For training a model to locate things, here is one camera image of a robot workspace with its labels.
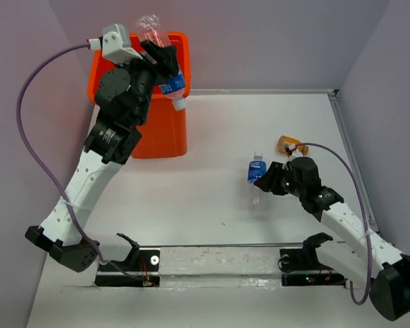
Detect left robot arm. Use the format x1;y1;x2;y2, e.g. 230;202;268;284
16;38;179;273

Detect white foam strip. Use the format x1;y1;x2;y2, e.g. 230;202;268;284
159;246;282;290

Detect long blue label water bottle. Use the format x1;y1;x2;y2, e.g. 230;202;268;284
247;151;268;210

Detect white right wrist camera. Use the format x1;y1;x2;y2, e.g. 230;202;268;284
282;143;303;169

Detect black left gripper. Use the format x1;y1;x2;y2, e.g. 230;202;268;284
114;41;181;126

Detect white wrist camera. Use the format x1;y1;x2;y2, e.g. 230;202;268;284
102;24;142;65
282;143;303;169

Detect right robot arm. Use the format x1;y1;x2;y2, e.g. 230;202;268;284
254;156;410;321

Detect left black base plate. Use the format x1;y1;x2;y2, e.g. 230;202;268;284
94;234;161;288

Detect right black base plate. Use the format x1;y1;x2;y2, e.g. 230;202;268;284
277;248;347;287

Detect short blue label water bottle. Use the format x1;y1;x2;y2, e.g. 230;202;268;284
136;14;187;111

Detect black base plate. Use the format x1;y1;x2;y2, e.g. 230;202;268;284
94;234;161;288
277;248;347;287

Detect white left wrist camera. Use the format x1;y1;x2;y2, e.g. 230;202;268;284
102;24;142;65

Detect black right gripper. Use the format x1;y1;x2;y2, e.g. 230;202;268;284
254;161;304;197

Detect orange plastic bin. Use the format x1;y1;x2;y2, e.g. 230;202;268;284
84;36;187;164

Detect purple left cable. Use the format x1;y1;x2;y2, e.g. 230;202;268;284
16;40;151;284

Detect orange bottle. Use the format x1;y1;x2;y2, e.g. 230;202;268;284
276;135;309;155

